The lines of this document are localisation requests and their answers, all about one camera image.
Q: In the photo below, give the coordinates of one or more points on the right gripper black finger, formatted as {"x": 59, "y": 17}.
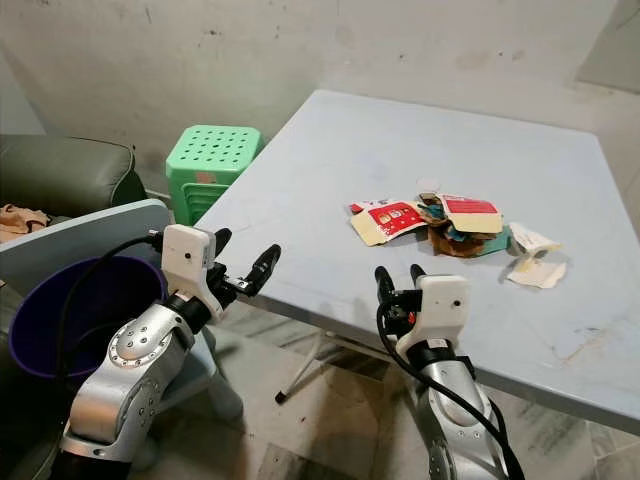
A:
{"x": 418, "y": 278}
{"x": 386, "y": 285}

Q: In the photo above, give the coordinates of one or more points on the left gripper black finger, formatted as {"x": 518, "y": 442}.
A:
{"x": 267, "y": 268}
{"x": 222, "y": 245}

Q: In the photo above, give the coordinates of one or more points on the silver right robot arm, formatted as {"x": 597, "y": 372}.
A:
{"x": 455, "y": 425}

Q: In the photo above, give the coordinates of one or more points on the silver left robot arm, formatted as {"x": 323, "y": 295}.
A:
{"x": 125, "y": 385}

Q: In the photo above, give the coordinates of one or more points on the purple plastic rubbish bin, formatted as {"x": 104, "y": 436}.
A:
{"x": 50, "y": 330}

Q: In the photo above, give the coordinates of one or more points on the brown crumpled wrapper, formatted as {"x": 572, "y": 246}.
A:
{"x": 455, "y": 240}

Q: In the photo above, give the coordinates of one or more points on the red and cream flat packet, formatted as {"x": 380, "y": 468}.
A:
{"x": 390, "y": 218}

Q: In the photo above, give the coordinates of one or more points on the red and cream carton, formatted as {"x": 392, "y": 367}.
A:
{"x": 470, "y": 210}

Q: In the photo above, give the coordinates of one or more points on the teal cardboard box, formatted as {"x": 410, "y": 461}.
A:
{"x": 497, "y": 245}

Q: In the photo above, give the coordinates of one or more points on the green plastic stool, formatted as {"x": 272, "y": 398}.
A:
{"x": 215, "y": 155}

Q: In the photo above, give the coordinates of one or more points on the white crumpled paper scrap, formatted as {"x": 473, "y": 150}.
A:
{"x": 528, "y": 238}

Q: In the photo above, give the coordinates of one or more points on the cream paper napkin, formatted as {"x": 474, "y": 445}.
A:
{"x": 540, "y": 273}

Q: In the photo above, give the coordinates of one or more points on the dark green leather sofa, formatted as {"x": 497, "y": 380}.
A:
{"x": 60, "y": 170}

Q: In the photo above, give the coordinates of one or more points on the brown crumpled cloth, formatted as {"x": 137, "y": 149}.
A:
{"x": 20, "y": 222}

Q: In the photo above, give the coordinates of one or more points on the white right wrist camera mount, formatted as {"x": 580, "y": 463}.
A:
{"x": 440, "y": 305}

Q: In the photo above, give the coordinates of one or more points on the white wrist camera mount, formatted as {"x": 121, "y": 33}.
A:
{"x": 440, "y": 305}
{"x": 188, "y": 258}

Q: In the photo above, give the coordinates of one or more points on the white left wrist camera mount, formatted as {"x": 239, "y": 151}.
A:
{"x": 188, "y": 258}

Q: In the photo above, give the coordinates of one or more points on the white metal table frame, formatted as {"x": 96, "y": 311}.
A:
{"x": 300, "y": 368}

